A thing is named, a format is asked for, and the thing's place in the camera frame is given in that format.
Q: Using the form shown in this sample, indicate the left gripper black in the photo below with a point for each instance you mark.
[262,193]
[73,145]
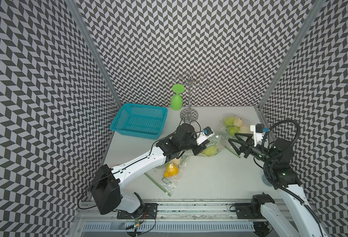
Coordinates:
[200,148]

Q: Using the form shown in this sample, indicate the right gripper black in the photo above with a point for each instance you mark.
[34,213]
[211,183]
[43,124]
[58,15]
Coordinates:
[243,146]

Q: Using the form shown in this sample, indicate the green pear bag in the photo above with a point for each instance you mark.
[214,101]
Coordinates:
[229,121]
[233,130]
[211,151]

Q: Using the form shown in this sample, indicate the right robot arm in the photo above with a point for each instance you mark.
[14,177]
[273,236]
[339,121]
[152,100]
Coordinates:
[278,172]

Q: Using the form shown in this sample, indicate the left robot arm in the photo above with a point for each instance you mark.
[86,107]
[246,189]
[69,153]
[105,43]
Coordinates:
[107,186]

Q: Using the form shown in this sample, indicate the cream pear far bag right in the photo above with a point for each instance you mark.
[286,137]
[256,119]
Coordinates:
[244,129]

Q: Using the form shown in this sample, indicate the cream pear bag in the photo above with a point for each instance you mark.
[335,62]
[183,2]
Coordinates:
[238,122]
[244,129]
[176,161]

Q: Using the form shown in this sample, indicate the cream pear far bag upper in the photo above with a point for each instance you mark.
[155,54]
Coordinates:
[238,122]

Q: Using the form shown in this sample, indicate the cream pear left bag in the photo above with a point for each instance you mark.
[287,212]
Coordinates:
[176,161]

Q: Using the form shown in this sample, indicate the yellow pear left bag lower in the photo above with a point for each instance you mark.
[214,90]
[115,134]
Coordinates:
[172,170]

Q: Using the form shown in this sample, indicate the chrome glass holder stand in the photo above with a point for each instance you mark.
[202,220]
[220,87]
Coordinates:
[191,83]

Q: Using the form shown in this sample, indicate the grey-blue cup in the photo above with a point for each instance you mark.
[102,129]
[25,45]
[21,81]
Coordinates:
[265,181]

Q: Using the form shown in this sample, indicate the green plastic wine glass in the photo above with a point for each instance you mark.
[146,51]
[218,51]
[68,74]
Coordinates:
[176,100]

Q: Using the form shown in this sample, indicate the teal plastic basket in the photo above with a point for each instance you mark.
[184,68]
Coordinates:
[142,121]

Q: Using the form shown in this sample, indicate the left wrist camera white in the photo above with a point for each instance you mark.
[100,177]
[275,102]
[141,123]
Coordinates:
[204,135]

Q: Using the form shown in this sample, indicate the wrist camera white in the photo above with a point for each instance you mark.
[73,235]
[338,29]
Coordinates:
[258,132]
[204,135]

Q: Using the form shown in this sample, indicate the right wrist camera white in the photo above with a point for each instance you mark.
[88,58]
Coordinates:
[258,132]

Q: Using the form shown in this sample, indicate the aluminium front rail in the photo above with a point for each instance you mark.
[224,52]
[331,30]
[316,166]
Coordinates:
[174,209]

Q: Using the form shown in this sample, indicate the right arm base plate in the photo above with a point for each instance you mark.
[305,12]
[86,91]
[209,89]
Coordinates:
[245,211]

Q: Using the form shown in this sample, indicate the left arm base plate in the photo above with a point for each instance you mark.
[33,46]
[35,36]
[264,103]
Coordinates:
[146,211]

